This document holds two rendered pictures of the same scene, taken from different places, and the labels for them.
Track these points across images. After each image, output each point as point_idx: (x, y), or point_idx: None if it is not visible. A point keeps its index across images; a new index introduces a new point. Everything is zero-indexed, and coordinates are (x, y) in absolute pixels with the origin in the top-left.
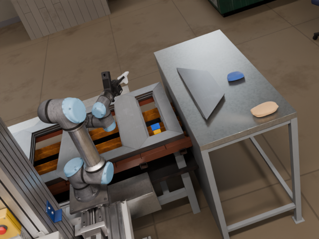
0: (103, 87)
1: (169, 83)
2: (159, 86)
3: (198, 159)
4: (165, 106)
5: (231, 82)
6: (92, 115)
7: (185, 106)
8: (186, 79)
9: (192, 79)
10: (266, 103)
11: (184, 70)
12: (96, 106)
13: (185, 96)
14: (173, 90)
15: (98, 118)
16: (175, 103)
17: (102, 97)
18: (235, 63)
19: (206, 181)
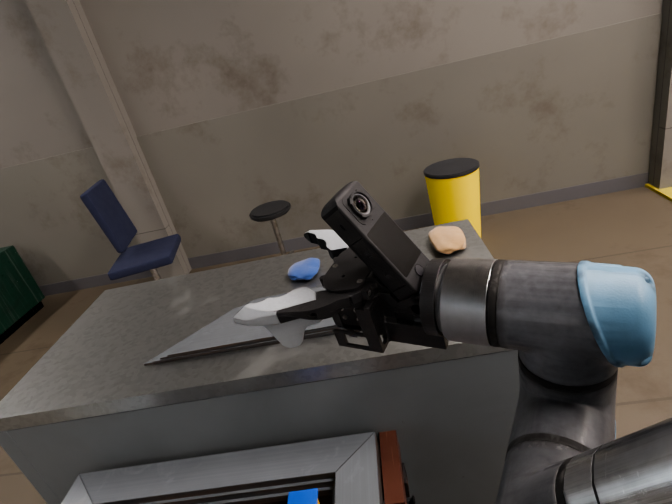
0: (401, 274)
1: (197, 385)
2: (101, 477)
3: (449, 448)
4: (216, 468)
5: (315, 278)
6: (545, 444)
7: (342, 352)
8: (233, 337)
9: (246, 326)
10: (436, 231)
11: (189, 341)
12: (631, 271)
13: (298, 351)
14: (244, 375)
15: (585, 406)
16: (239, 430)
17: (518, 262)
18: (254, 273)
19: (496, 474)
